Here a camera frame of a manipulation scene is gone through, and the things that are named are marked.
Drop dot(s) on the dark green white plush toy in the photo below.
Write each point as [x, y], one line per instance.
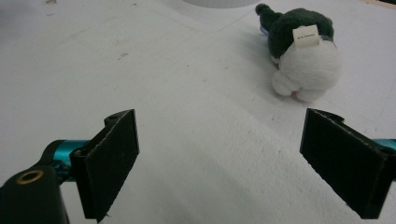
[305, 68]

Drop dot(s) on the light wooden table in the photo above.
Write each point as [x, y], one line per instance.
[381, 2]

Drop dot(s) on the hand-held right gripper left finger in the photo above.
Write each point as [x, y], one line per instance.
[102, 168]

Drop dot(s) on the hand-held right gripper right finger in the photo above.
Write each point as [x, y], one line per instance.
[348, 165]

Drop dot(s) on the white foam board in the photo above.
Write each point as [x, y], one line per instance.
[199, 93]

